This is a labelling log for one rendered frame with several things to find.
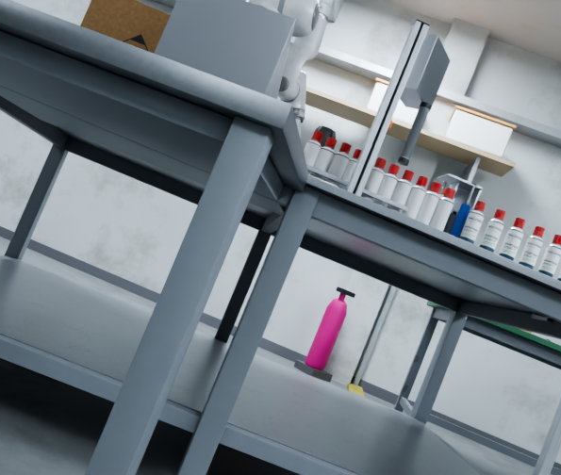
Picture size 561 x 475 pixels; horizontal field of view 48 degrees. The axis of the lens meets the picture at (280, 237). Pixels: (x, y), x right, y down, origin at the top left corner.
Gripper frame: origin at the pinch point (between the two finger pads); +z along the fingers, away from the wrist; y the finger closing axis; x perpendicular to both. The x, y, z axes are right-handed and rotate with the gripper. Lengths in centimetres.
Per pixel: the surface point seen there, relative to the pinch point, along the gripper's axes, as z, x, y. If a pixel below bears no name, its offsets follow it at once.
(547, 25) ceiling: -150, -209, 234
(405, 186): 5.1, -38.9, -2.5
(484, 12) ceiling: -164, -169, 254
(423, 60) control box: -33, -39, -18
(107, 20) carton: -30, 54, -41
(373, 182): 4.4, -27.8, -2.9
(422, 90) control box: -24.2, -39.8, -14.6
